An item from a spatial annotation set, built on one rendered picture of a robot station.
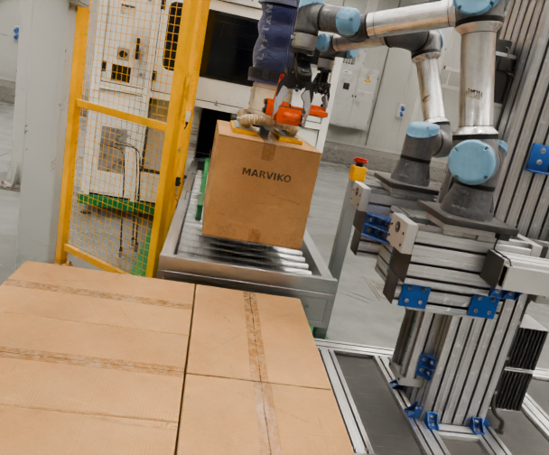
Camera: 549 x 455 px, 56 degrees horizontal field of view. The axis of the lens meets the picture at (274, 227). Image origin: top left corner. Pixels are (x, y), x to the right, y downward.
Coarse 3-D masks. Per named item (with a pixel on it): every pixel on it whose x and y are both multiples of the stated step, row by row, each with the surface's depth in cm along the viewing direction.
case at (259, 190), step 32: (224, 128) 213; (256, 128) 243; (224, 160) 194; (256, 160) 196; (288, 160) 197; (320, 160) 199; (224, 192) 198; (256, 192) 200; (288, 192) 201; (224, 224) 202; (256, 224) 203; (288, 224) 205
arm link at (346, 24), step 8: (320, 8) 152; (328, 8) 151; (336, 8) 150; (344, 8) 149; (352, 8) 149; (320, 16) 152; (328, 16) 150; (336, 16) 149; (344, 16) 148; (352, 16) 148; (320, 24) 153; (328, 24) 152; (336, 24) 150; (344, 24) 149; (352, 24) 149; (336, 32) 153; (344, 32) 151; (352, 32) 151
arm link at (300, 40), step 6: (294, 36) 157; (300, 36) 156; (306, 36) 155; (312, 36) 156; (294, 42) 157; (300, 42) 156; (306, 42) 156; (312, 42) 157; (306, 48) 157; (312, 48) 157
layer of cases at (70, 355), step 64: (0, 320) 141; (64, 320) 147; (128, 320) 154; (192, 320) 163; (256, 320) 171; (0, 384) 116; (64, 384) 120; (128, 384) 125; (192, 384) 130; (256, 384) 135; (320, 384) 141; (0, 448) 98; (64, 448) 101; (128, 448) 104; (192, 448) 108; (256, 448) 112; (320, 448) 116
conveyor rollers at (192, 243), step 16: (192, 208) 295; (192, 224) 262; (192, 240) 237; (208, 240) 245; (224, 240) 247; (192, 256) 219; (208, 256) 220; (224, 256) 229; (240, 256) 230; (256, 256) 232; (272, 256) 241; (288, 256) 243; (304, 272) 226
